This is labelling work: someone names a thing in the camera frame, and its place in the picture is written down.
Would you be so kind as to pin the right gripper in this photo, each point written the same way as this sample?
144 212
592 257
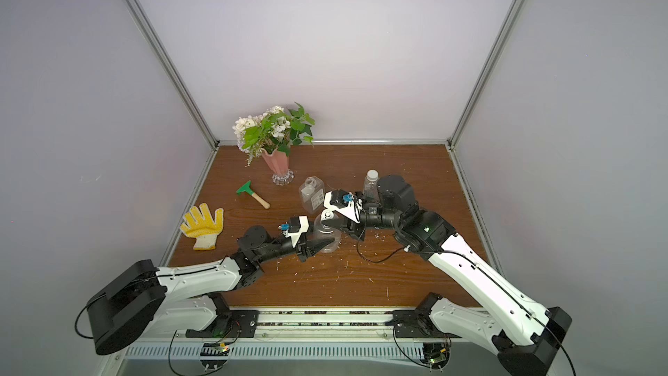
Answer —
352 222

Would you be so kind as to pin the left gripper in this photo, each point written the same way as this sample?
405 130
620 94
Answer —
303 252

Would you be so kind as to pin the round clear bottle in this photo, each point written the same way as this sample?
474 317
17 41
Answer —
370 190
324 232

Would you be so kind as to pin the round clear bottle front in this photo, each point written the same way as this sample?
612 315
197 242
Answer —
370 190

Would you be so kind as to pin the white cap small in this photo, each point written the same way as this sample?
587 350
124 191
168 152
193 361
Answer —
372 175

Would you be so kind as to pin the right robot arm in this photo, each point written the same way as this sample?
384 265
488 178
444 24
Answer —
524 335

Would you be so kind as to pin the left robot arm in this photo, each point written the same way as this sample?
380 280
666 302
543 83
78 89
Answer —
151 301

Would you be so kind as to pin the square clear bottle with label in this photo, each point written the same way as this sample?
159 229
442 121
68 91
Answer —
312 194

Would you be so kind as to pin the yellow work glove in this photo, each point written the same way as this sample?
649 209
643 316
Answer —
203 225

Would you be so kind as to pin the pink vase with flowers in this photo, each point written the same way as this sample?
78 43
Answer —
271 136

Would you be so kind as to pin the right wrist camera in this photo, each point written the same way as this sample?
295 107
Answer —
346 204

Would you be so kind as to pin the green scraper wooden handle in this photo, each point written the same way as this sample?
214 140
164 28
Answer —
246 188

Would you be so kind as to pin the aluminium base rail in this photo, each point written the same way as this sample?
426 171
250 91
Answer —
326 335

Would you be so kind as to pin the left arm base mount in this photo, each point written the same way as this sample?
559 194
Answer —
235 323

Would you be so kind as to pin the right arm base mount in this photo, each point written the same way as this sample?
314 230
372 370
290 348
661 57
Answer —
415 325

